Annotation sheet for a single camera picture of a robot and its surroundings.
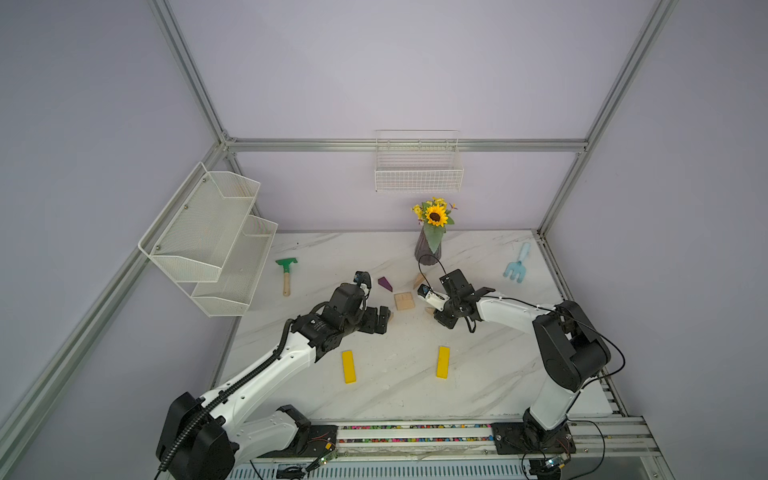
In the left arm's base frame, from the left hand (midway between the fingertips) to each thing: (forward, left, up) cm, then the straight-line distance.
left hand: (372, 313), depth 81 cm
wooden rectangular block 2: (+12, -9, -13) cm, 20 cm away
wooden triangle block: (+21, -15, -13) cm, 29 cm away
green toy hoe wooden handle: (+22, +32, -12) cm, 41 cm away
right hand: (+8, -22, -14) cm, 28 cm away
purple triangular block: (+20, -3, -13) cm, 24 cm away
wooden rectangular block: (+15, -9, -14) cm, 22 cm away
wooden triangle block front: (+5, -17, -6) cm, 19 cm away
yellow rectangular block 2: (-8, -20, -14) cm, 26 cm away
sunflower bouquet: (+28, -19, +11) cm, 36 cm away
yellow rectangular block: (-10, +7, -14) cm, 19 cm away
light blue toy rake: (+28, -53, -15) cm, 62 cm away
